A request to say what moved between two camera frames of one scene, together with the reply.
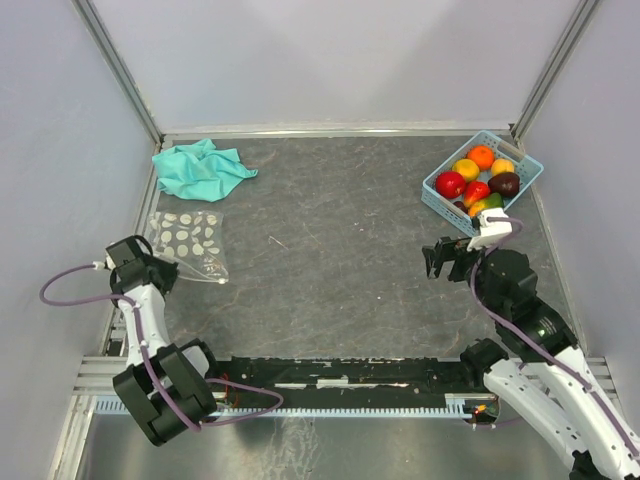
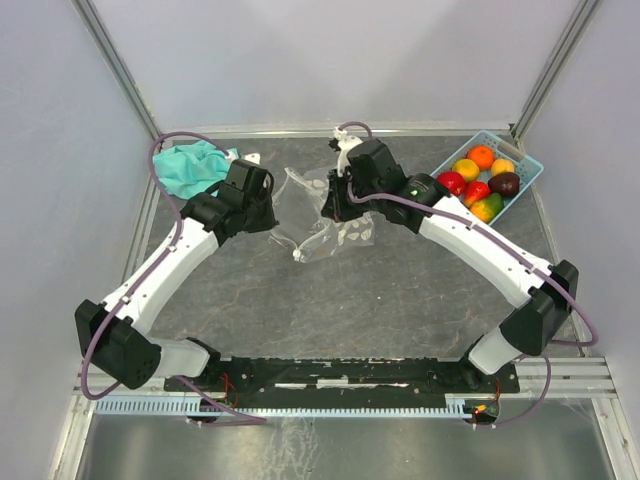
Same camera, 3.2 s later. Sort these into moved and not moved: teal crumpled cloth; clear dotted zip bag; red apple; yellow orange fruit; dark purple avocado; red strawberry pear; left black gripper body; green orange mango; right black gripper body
Moved: left black gripper body; clear dotted zip bag; right black gripper body
Not moved: dark purple avocado; red strawberry pear; yellow orange fruit; green orange mango; teal crumpled cloth; red apple
